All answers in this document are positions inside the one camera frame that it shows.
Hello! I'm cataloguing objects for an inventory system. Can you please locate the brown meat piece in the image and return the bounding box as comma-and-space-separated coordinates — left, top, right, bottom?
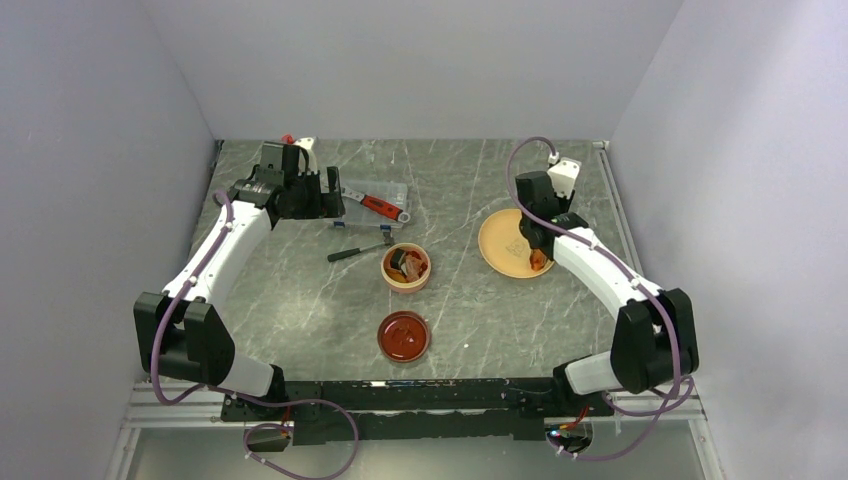
401, 257, 428, 283

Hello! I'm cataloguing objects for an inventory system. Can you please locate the tan round plate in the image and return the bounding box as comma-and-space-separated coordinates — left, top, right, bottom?
478, 209, 555, 279

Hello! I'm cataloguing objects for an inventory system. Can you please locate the black sushi roll piece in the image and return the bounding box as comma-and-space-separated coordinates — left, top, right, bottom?
388, 248, 408, 270

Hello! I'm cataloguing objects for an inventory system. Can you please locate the round pink lunch box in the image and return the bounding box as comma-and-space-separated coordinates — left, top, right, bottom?
380, 243, 433, 294

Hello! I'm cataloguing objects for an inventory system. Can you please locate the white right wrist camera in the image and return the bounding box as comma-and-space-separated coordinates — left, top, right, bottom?
547, 157, 582, 200

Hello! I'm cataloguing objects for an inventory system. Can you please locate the red round lunch box lid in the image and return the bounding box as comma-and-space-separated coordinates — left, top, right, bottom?
377, 311, 432, 363

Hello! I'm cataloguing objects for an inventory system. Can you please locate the small black handled hammer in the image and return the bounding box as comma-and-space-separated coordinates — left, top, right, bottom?
326, 227, 395, 263

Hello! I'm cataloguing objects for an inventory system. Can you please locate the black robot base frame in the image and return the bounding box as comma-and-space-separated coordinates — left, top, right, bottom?
221, 377, 613, 446

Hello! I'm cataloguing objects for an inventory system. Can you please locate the aluminium rail on right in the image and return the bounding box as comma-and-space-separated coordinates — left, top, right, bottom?
592, 140, 645, 276

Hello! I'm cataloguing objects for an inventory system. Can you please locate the clear plastic screw box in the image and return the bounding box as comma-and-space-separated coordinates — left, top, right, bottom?
331, 179, 411, 230

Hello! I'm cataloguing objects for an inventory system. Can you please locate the orange red food piece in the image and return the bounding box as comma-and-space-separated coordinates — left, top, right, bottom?
529, 249, 549, 272

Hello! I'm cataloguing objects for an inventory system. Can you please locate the red handled adjustable wrench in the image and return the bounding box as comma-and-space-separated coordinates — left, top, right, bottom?
342, 187, 411, 224

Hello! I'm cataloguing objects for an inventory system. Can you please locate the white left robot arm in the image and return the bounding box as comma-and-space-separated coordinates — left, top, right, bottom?
133, 137, 345, 420

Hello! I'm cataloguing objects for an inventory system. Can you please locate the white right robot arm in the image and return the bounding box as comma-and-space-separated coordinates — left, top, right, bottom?
514, 171, 700, 415

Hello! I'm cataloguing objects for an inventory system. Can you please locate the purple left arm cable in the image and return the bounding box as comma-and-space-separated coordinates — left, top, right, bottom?
149, 187, 360, 480

